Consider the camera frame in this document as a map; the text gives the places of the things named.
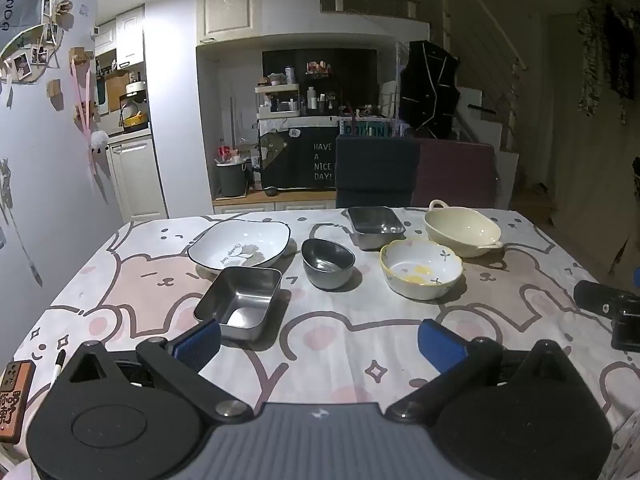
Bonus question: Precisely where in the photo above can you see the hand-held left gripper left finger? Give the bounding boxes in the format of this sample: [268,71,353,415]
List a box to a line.
[52,319,253,423]

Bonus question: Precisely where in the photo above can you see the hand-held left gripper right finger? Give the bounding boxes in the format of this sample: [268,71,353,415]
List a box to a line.
[385,319,583,423]

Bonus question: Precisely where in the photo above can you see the steel rectangular container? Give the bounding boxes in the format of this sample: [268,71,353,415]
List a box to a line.
[347,206,406,251]
[193,266,283,344]

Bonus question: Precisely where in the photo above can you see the yellow-rimmed floral bowl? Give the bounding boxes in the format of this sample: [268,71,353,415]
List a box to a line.
[379,239,464,301]

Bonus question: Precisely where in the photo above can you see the cream bowl with handles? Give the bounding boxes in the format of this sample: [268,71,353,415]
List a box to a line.
[424,199,504,259]

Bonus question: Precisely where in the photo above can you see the bear printed tablecloth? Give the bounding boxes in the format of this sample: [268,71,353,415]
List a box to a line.
[10,207,640,480]

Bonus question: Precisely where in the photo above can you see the dark round steel bowl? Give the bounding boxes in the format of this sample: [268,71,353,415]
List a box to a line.
[301,238,356,291]

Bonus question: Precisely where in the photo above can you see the low cabinet with wooden top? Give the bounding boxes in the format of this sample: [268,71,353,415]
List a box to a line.
[212,189,337,215]

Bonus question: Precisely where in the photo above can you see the grey trash bin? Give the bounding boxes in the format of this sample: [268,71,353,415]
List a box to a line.
[215,158,250,198]

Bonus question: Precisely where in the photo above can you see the purple chair cushion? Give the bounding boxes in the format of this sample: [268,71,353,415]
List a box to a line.
[411,138,500,209]

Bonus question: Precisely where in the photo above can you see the white tall cabinet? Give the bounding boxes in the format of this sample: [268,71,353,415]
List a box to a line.
[104,134,169,224]

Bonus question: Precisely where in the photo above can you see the navy chair cushion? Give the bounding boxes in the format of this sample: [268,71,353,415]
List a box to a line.
[335,134,420,209]

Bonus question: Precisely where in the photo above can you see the black cloth with white lettering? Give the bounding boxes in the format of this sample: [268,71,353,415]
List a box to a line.
[259,126,339,191]

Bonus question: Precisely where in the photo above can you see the hanging patterned clothes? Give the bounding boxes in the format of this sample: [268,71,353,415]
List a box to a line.
[576,0,637,127]

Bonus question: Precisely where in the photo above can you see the colourful lettered sign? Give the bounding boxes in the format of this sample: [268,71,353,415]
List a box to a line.
[339,121,391,137]

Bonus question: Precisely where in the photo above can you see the white pompom with pink ribbon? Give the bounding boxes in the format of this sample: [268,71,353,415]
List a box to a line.
[74,49,112,192]

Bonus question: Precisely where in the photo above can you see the white shelf rack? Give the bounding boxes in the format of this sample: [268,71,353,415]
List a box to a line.
[254,83,301,120]

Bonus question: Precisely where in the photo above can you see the staircase railing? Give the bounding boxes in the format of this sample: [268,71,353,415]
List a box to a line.
[319,0,528,73]

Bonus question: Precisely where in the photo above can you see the white upper cabinet door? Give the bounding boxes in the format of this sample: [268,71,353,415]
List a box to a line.
[195,0,262,44]

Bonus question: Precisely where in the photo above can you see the wall photo collage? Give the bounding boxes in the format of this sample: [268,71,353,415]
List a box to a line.
[0,0,64,85]

